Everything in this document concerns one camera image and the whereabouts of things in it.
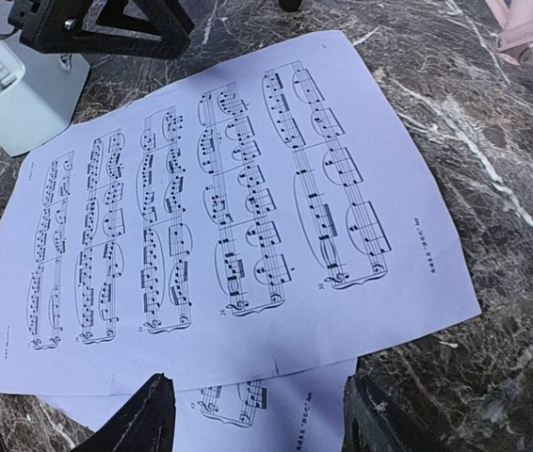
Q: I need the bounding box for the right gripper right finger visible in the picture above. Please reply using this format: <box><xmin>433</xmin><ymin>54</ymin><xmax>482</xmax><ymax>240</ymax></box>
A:
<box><xmin>341</xmin><ymin>374</ymin><xmax>484</xmax><ymax>452</ymax></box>

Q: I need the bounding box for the white metronome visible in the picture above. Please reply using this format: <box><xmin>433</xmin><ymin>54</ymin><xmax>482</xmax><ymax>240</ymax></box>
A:
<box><xmin>0</xmin><ymin>1</ymin><xmax>90</xmax><ymax>156</ymax></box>

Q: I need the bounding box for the pink music stand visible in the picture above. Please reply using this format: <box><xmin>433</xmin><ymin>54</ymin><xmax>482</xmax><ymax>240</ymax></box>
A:
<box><xmin>486</xmin><ymin>0</ymin><xmax>533</xmax><ymax>66</ymax></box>

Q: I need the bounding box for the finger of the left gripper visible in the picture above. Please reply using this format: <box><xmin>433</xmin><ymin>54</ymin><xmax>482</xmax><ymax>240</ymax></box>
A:
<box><xmin>19</xmin><ymin>0</ymin><xmax>195</xmax><ymax>60</ymax></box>

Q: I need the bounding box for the sheet music page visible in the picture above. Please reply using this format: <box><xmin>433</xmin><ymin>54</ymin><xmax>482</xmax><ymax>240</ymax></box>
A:
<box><xmin>41</xmin><ymin>359</ymin><xmax>356</xmax><ymax>451</ymax></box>
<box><xmin>0</xmin><ymin>31</ymin><xmax>480</xmax><ymax>396</ymax></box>

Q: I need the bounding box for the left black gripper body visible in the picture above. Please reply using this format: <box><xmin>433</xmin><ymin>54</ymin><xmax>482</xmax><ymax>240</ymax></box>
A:
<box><xmin>8</xmin><ymin>0</ymin><xmax>54</xmax><ymax>28</ymax></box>

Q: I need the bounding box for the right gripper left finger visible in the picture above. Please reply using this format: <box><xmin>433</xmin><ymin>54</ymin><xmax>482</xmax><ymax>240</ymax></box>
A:
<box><xmin>73</xmin><ymin>373</ymin><xmax>175</xmax><ymax>452</ymax></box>

